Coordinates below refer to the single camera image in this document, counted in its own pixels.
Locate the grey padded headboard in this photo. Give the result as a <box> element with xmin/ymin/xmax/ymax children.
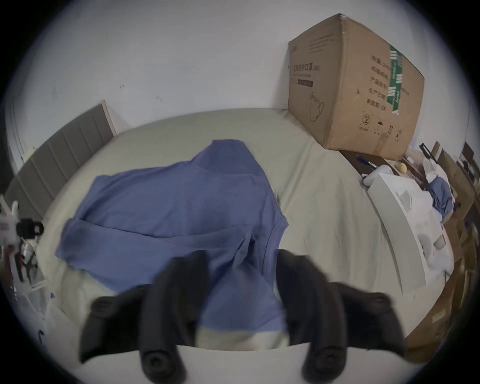
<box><xmin>4</xmin><ymin>103</ymin><xmax>117</xmax><ymax>218</ymax></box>

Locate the white open box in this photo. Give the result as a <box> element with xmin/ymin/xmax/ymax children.
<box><xmin>367</xmin><ymin>173</ymin><xmax>455</xmax><ymax>294</ymax></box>

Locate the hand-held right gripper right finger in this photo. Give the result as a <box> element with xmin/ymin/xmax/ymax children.
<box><xmin>276</xmin><ymin>249</ymin><xmax>407</xmax><ymax>384</ymax></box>

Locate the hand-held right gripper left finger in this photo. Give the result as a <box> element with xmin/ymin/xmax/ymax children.
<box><xmin>77</xmin><ymin>250</ymin><xmax>209</xmax><ymax>384</ymax></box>

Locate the bed with beige sheet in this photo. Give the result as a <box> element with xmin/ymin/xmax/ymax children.
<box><xmin>37</xmin><ymin>108</ymin><xmax>447</xmax><ymax>351</ymax></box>

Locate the blue pen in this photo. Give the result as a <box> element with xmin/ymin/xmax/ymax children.
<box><xmin>355</xmin><ymin>154</ymin><xmax>379</xmax><ymax>170</ymax></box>

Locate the large brown cardboard carton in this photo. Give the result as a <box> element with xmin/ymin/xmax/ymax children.
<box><xmin>287</xmin><ymin>13</ymin><xmax>425</xmax><ymax>158</ymax></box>

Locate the blue shirt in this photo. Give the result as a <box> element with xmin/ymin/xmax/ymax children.
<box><xmin>55</xmin><ymin>139</ymin><xmax>290</xmax><ymax>335</ymax></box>

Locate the dark side table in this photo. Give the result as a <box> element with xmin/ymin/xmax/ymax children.
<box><xmin>339</xmin><ymin>149</ymin><xmax>432</xmax><ymax>192</ymax></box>

